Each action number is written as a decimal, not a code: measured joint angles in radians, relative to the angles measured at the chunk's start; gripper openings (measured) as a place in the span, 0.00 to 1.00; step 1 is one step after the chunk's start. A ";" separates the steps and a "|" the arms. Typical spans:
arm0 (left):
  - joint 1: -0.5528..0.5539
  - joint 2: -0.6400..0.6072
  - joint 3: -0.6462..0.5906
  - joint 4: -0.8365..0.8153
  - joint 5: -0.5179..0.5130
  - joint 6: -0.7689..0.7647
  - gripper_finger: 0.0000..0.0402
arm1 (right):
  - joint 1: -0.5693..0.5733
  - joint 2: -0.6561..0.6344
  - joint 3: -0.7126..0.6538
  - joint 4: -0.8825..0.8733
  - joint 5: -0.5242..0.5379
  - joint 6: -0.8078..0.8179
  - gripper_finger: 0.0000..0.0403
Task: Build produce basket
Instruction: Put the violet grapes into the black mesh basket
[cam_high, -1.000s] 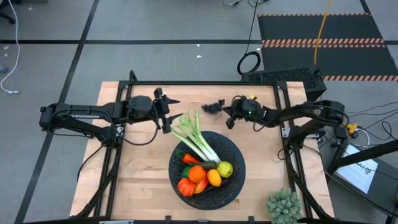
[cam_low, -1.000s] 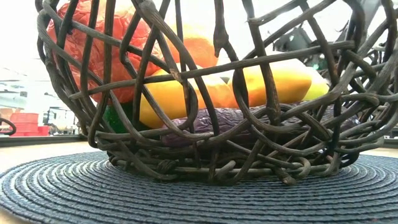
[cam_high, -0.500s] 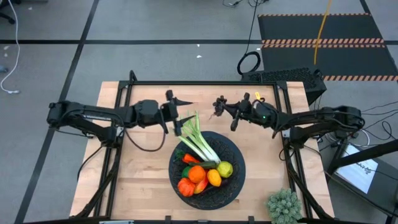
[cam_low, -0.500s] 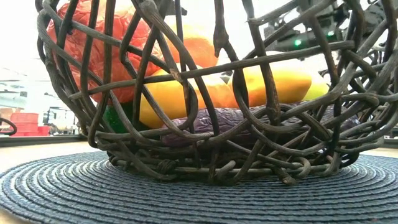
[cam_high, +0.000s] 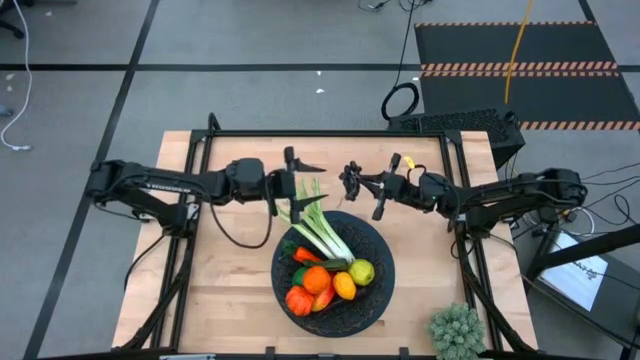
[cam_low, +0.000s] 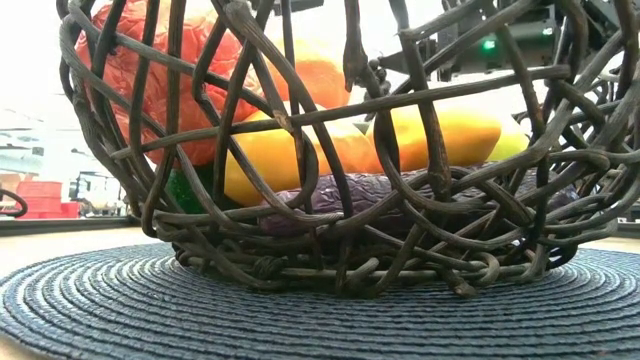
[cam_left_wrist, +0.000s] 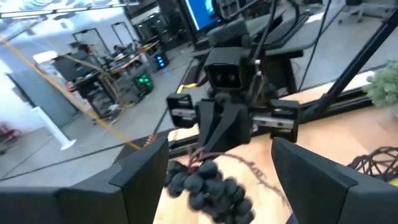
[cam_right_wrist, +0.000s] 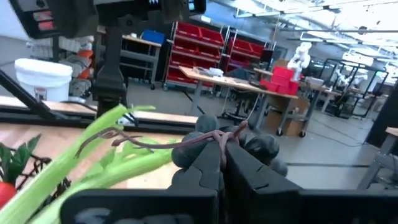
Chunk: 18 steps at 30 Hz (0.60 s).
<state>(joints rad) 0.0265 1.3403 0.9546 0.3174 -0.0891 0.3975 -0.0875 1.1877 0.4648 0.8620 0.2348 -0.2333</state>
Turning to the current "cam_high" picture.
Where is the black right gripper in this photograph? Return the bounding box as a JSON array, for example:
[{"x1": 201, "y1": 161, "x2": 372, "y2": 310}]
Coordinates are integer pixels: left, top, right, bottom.
[{"x1": 355, "y1": 152, "x2": 431, "y2": 222}]

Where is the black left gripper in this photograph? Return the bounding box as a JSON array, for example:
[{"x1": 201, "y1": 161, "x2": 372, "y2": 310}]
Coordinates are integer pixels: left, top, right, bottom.
[{"x1": 265, "y1": 146, "x2": 330, "y2": 225}]

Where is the dark purple grape bunch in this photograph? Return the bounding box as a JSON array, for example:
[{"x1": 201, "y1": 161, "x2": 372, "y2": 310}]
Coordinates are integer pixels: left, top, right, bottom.
[{"x1": 338, "y1": 160, "x2": 362, "y2": 203}]

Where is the white and green celery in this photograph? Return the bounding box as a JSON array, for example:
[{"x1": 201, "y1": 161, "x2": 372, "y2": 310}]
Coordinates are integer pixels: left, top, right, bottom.
[{"x1": 275, "y1": 177, "x2": 356, "y2": 264}]

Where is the orange carrot with green leaves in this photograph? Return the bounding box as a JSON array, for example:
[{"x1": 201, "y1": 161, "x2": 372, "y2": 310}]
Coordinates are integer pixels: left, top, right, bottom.
[{"x1": 280, "y1": 241, "x2": 324, "y2": 265}]

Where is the dark green cucumber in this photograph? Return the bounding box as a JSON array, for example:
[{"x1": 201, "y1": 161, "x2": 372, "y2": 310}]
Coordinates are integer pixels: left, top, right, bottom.
[{"x1": 302, "y1": 257, "x2": 350, "y2": 273}]

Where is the yellow-green apple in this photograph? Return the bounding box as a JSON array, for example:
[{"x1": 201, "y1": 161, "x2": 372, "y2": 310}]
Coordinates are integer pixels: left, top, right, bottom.
[{"x1": 348, "y1": 258, "x2": 376, "y2": 287}]

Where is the orange fruit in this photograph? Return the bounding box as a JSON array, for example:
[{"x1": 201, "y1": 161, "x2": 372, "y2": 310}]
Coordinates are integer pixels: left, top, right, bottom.
[{"x1": 302, "y1": 265, "x2": 332, "y2": 296}]

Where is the yellow-orange lemon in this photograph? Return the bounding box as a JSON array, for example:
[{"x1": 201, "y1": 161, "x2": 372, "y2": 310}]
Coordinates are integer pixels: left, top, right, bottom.
[{"x1": 332, "y1": 271, "x2": 358, "y2": 301}]

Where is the red and orange mango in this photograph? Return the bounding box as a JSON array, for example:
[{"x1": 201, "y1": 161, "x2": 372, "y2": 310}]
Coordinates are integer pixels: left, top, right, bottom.
[{"x1": 312, "y1": 282, "x2": 337, "y2": 313}]

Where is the red-orange tomato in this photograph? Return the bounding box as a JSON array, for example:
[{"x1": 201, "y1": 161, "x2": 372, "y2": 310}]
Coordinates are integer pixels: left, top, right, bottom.
[{"x1": 284, "y1": 285, "x2": 315, "y2": 318}]

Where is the dark woven wicker basket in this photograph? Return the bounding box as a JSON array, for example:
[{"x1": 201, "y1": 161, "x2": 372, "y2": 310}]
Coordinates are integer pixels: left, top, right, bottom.
[{"x1": 274, "y1": 213, "x2": 393, "y2": 332}]

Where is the black round plate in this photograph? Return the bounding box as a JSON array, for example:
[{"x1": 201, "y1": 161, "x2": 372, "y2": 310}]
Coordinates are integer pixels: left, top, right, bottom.
[{"x1": 271, "y1": 208, "x2": 397, "y2": 337}]

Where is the black perforated computer case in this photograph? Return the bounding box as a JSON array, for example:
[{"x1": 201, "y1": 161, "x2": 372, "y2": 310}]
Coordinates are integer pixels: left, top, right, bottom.
[{"x1": 387, "y1": 107, "x2": 526, "y2": 170}]

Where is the pale green bushy plant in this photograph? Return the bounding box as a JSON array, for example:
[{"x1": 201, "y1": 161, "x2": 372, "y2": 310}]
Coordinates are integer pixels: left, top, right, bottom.
[{"x1": 428, "y1": 302, "x2": 487, "y2": 360}]

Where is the black hazard-striped floor mat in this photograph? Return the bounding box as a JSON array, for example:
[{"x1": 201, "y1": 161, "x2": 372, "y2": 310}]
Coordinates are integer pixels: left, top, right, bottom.
[{"x1": 413, "y1": 20, "x2": 640, "y2": 132}]

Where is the black chair base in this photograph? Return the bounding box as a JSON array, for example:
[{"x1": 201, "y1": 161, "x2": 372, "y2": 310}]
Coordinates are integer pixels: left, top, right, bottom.
[{"x1": 0, "y1": 0, "x2": 36, "y2": 40}]

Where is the black metal table frame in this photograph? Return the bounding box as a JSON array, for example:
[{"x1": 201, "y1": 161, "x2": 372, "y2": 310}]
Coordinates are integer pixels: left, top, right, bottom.
[{"x1": 119, "y1": 112, "x2": 536, "y2": 360}]

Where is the black coiled floor cable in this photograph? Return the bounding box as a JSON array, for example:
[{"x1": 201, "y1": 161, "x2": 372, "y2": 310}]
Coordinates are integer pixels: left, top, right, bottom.
[{"x1": 380, "y1": 0, "x2": 421, "y2": 121}]

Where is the yellow floor cable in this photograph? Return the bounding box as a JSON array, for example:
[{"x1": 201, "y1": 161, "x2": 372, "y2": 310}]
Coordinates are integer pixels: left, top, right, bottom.
[{"x1": 503, "y1": 0, "x2": 535, "y2": 105}]

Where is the black stand frame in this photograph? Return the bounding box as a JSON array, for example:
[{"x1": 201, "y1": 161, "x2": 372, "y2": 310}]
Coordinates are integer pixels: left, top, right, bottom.
[{"x1": 524, "y1": 222, "x2": 640, "y2": 351}]

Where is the white floor cable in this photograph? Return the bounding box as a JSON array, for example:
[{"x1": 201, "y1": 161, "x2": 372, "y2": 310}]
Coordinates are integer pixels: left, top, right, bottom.
[{"x1": 0, "y1": 0, "x2": 34, "y2": 152}]

